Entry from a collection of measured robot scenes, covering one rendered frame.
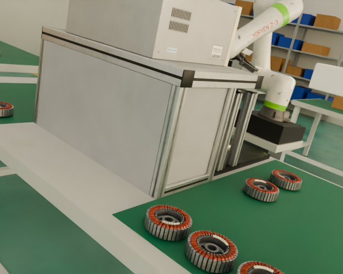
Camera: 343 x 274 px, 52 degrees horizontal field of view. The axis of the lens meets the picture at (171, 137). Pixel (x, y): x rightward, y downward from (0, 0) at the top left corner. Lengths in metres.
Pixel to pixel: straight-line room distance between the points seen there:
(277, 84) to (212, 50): 0.85
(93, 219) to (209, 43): 0.67
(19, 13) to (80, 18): 5.58
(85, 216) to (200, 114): 0.43
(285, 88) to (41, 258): 1.53
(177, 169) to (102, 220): 0.29
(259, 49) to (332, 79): 1.58
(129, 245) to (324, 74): 0.53
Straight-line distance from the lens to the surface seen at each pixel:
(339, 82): 0.51
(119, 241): 0.82
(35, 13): 6.96
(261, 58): 2.08
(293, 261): 0.93
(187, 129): 1.01
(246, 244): 0.92
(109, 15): 1.16
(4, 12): 6.72
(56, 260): 1.96
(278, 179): 1.33
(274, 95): 2.01
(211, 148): 1.16
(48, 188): 1.02
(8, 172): 2.38
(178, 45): 1.08
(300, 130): 2.11
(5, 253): 2.00
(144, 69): 0.99
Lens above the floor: 1.21
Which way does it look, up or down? 17 degrees down
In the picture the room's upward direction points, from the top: 12 degrees clockwise
